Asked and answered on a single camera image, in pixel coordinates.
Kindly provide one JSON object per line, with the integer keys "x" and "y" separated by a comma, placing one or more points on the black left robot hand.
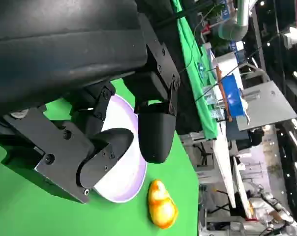
{"x": 52, "y": 49}

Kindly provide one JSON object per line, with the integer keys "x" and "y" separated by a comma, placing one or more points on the green cloth on background table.
{"x": 207, "y": 123}

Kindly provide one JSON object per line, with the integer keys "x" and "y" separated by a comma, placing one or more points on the lilac plate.
{"x": 128, "y": 177}

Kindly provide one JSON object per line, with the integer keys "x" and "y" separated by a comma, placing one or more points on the white device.
{"x": 294, "y": 37}

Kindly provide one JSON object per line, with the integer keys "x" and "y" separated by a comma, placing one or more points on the blue box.
{"x": 233, "y": 96}

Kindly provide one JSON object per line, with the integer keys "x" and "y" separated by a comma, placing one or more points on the white desk top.
{"x": 223, "y": 157}

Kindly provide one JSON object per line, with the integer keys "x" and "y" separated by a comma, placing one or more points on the brown wooden stick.
{"x": 223, "y": 96}

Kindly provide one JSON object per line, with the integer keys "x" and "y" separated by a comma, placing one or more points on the grey desk board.
{"x": 269, "y": 105}

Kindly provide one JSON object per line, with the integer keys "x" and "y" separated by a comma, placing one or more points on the orange white toy bread roll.
{"x": 163, "y": 209}

